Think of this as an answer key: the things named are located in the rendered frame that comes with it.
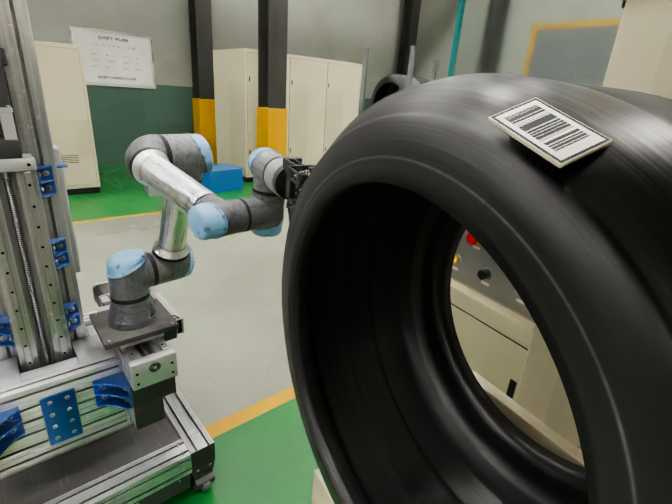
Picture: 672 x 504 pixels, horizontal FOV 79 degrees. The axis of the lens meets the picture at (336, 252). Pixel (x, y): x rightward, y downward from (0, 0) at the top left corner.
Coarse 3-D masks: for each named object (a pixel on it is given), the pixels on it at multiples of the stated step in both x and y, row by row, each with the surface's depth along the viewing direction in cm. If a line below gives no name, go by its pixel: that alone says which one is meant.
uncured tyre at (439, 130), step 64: (384, 128) 36; (448, 128) 30; (640, 128) 25; (320, 192) 46; (384, 192) 64; (448, 192) 30; (512, 192) 26; (576, 192) 23; (640, 192) 22; (320, 256) 66; (384, 256) 74; (448, 256) 72; (512, 256) 26; (576, 256) 23; (640, 256) 21; (320, 320) 70; (384, 320) 76; (448, 320) 74; (576, 320) 23; (640, 320) 21; (320, 384) 67; (384, 384) 73; (448, 384) 73; (576, 384) 23; (640, 384) 21; (320, 448) 56; (384, 448) 66; (448, 448) 69; (512, 448) 63; (640, 448) 21
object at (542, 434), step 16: (480, 384) 81; (496, 400) 77; (512, 400) 77; (512, 416) 75; (528, 416) 73; (528, 432) 72; (544, 432) 70; (560, 448) 67; (576, 448) 67; (576, 464) 65
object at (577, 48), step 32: (480, 0) 114; (512, 0) 106; (544, 0) 99; (576, 0) 93; (608, 0) 87; (480, 32) 116; (512, 32) 107; (544, 32) 100; (576, 32) 94; (608, 32) 88; (480, 64) 117; (512, 64) 108; (544, 64) 101; (576, 64) 95
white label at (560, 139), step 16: (512, 112) 26; (528, 112) 26; (544, 112) 26; (560, 112) 26; (512, 128) 25; (528, 128) 25; (544, 128) 25; (560, 128) 25; (576, 128) 24; (528, 144) 24; (544, 144) 24; (560, 144) 24; (576, 144) 24; (592, 144) 23; (608, 144) 23; (560, 160) 23; (576, 160) 23
